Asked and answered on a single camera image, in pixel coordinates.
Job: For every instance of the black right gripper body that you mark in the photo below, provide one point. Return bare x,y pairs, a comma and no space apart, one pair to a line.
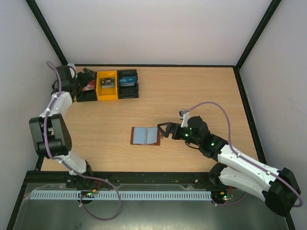
171,131

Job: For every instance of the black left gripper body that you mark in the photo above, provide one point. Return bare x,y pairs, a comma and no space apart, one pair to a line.
83,83

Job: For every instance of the brown leather card holder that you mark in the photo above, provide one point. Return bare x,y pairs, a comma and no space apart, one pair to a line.
150,136

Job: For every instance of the red white card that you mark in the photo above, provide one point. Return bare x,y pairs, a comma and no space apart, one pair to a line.
89,86

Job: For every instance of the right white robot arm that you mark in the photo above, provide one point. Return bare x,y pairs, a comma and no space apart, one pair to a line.
278,189

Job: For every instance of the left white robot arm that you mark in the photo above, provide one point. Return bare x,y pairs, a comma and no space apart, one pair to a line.
49,132

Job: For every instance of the black VIP card stack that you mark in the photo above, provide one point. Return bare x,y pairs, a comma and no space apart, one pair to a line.
107,82

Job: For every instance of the blue VIP card stack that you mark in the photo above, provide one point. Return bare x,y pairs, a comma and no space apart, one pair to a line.
126,81

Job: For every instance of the black storage bin left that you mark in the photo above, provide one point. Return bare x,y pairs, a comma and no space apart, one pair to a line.
86,96

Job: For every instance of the black storage bin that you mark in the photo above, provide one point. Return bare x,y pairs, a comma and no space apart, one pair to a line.
86,96
128,86

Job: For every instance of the yellow storage bin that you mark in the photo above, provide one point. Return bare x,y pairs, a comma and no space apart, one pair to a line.
106,93

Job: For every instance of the black storage bin right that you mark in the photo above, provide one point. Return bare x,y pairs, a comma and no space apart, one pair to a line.
128,86

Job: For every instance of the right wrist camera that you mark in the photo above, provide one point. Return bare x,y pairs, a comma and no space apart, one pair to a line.
184,117

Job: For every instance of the white slotted cable duct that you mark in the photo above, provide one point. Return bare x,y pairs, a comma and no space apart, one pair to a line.
123,195

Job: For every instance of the black enclosure frame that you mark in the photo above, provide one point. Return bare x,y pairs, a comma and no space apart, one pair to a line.
100,136

